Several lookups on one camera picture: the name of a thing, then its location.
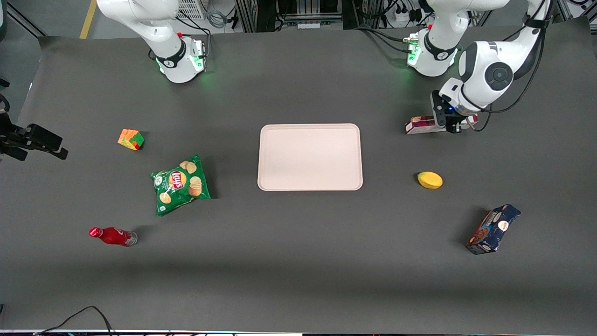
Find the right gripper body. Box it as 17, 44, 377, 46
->
0, 111, 29, 162

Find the red cookie box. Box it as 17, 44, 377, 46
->
405, 114, 479, 135

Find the blue cookie box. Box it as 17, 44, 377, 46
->
465, 204, 521, 255

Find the beige plastic tray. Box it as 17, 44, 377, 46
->
257, 123, 363, 191

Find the yellow toy lemon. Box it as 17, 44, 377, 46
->
417, 171, 444, 189

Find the colourful puzzle cube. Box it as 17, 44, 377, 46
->
118, 129, 145, 151

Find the white socket strip with plugs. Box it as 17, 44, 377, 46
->
393, 4, 423, 23

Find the red soda bottle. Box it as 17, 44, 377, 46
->
89, 227, 138, 247

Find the green chips bag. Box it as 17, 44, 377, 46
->
150, 154, 211, 217

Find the yellow floor tape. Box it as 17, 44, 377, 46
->
79, 0, 97, 40

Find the white vent grille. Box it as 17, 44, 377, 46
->
176, 0, 207, 21

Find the dark grey table mat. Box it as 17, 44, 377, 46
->
0, 19, 597, 334

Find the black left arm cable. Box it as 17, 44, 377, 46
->
471, 0, 554, 132

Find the black base cable bundle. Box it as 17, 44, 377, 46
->
354, 24, 413, 54

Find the thin black table cable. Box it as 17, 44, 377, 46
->
33, 306, 115, 336

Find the grey coiled cable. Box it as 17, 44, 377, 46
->
206, 8, 230, 29

